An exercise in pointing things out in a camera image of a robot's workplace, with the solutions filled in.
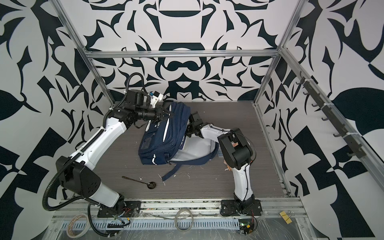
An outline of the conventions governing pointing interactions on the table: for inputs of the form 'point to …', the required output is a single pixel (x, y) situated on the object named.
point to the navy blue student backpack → (166, 141)
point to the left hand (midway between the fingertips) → (175, 112)
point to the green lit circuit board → (246, 225)
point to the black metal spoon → (150, 185)
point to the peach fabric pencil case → (229, 168)
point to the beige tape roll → (68, 225)
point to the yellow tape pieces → (286, 217)
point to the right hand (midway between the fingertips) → (174, 130)
